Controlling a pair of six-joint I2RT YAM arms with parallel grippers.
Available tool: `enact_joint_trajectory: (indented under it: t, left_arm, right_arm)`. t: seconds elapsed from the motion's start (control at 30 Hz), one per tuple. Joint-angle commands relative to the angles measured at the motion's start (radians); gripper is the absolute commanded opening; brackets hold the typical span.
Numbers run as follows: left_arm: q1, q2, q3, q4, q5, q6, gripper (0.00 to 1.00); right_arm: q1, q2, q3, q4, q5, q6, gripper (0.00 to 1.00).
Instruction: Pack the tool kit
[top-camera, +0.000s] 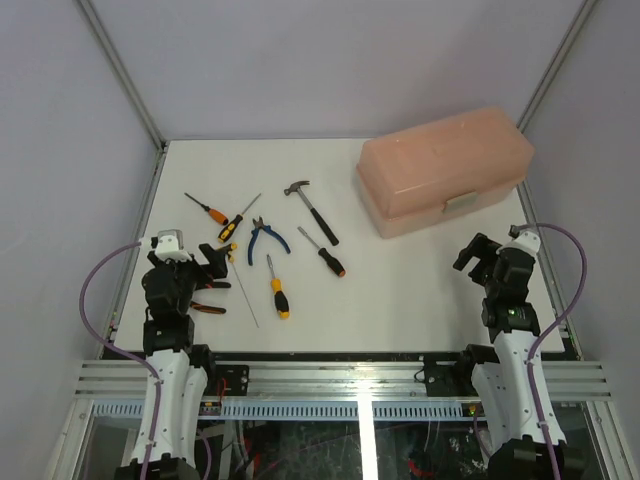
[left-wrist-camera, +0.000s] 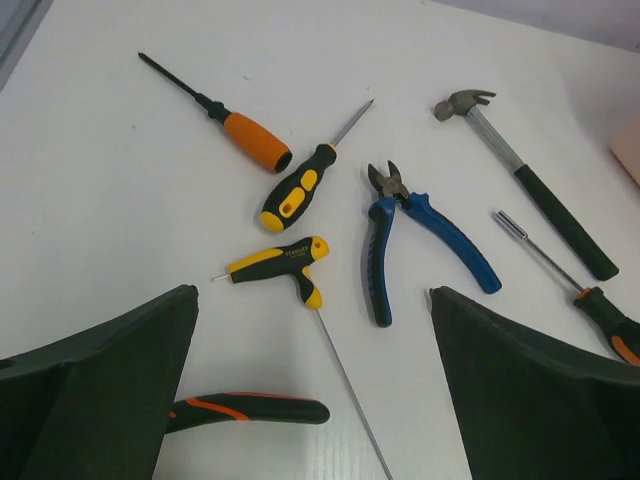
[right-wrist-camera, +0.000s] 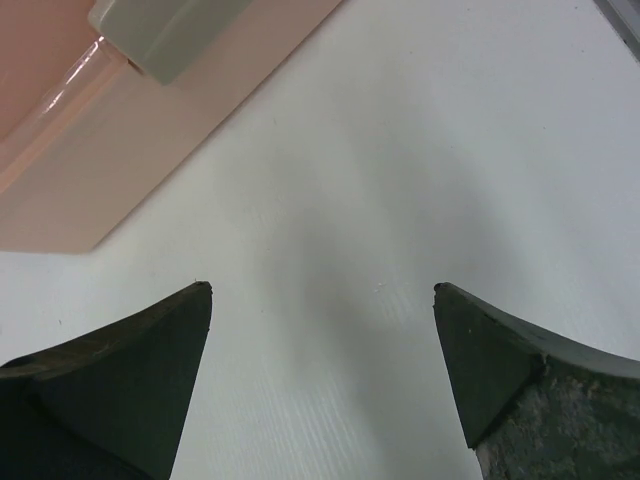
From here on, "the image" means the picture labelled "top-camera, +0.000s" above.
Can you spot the aluminium front rail frame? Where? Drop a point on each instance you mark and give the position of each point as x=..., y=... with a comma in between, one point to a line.
x=567, y=381

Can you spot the pink translucent plastic toolbox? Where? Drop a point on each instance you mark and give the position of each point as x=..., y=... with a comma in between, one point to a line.
x=435, y=172

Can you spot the aluminium corner post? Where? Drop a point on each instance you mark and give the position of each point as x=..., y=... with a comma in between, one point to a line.
x=104, y=42
x=580, y=20

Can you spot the small orange handle screwdriver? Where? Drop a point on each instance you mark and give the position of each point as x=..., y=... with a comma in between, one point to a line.
x=216, y=215

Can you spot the long thin shaft screwdriver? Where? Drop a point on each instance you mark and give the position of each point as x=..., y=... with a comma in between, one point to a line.
x=245, y=292

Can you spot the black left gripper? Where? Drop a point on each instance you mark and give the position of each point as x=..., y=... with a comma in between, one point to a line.
x=218, y=267

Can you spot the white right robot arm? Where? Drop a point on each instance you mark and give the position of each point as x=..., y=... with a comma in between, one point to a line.
x=527, y=441

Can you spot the slotted grey cable duct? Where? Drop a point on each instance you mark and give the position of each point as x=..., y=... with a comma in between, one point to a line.
x=403, y=411

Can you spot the claw hammer black handle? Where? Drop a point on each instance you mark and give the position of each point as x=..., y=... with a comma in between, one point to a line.
x=297, y=187

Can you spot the black yellow screwdriver upper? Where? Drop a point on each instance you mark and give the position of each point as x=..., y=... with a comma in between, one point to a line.
x=228, y=231

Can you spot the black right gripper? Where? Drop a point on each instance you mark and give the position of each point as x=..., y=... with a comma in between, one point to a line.
x=481, y=248

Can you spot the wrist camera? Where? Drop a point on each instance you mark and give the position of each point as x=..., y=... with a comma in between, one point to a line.
x=524, y=239
x=169, y=242

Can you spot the black orange tip screwdriver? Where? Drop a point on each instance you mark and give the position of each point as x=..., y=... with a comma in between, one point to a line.
x=332, y=262

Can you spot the left aluminium corner post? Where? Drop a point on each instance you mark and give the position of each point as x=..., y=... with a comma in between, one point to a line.
x=104, y=42

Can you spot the yellow black screwdriver lower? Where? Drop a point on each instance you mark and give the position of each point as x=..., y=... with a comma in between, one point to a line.
x=280, y=300

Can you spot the orange black handle pliers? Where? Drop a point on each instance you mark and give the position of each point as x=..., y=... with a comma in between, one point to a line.
x=208, y=309

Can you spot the right aluminium corner post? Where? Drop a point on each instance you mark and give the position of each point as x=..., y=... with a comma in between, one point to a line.
x=580, y=20

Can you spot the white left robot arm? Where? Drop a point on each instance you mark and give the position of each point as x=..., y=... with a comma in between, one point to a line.
x=181, y=371

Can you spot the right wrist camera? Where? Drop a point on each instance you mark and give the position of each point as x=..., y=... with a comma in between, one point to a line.
x=524, y=239

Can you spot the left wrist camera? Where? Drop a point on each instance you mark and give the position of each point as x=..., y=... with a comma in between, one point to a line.
x=169, y=242

